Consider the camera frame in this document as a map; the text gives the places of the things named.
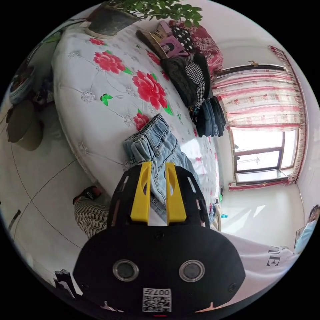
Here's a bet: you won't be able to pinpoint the pile of clothes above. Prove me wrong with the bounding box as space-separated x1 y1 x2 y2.
160 53 227 138

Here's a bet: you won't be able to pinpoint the pink striped curtain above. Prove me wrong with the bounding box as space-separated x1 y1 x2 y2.
211 45 308 191

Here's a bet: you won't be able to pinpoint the potted green plant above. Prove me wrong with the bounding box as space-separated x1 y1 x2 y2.
84 0 203 38

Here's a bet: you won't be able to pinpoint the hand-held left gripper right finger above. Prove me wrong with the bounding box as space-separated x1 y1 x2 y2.
165 162 186 223

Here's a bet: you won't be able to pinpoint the light blue jeans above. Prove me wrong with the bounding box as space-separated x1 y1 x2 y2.
122 114 201 222

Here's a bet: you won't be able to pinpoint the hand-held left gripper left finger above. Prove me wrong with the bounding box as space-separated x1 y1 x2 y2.
130 161 152 222

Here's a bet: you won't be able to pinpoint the red patterned blanket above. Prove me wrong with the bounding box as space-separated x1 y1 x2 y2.
169 20 224 75

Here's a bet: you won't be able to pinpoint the window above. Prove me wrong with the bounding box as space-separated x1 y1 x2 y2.
229 128 299 185

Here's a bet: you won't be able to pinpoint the person's body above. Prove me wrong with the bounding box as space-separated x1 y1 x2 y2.
72 185 302 313

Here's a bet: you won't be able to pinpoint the bed with floral quilt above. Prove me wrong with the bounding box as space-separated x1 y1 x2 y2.
51 20 222 220

